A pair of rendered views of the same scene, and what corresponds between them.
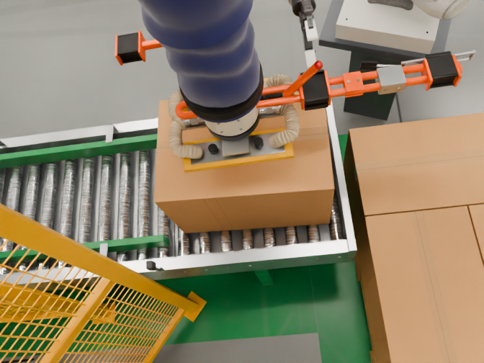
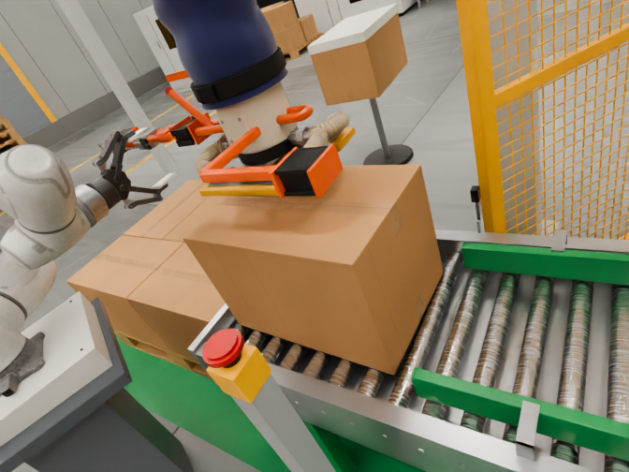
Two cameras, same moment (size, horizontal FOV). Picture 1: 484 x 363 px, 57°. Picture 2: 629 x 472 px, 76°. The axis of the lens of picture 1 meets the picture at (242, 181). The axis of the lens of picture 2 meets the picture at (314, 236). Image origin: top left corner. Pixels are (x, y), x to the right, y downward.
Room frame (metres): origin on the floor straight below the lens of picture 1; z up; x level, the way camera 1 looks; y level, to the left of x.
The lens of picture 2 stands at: (1.60, 0.44, 1.48)
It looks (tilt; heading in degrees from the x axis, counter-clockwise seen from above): 33 degrees down; 208
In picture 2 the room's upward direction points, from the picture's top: 23 degrees counter-clockwise
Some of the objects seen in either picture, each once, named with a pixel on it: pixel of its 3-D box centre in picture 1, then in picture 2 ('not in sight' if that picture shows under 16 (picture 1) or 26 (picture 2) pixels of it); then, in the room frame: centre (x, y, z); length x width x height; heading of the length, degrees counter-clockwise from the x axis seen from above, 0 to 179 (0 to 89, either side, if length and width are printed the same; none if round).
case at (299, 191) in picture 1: (248, 164); (317, 255); (0.72, -0.04, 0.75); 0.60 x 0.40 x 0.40; 72
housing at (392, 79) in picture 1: (390, 79); (149, 138); (0.61, -0.50, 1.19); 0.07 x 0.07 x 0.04; 76
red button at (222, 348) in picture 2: not in sight; (226, 350); (1.27, 0.03, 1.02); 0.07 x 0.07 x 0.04
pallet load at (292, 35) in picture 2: not in sight; (280, 31); (-6.75, -2.93, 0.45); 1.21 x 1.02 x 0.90; 72
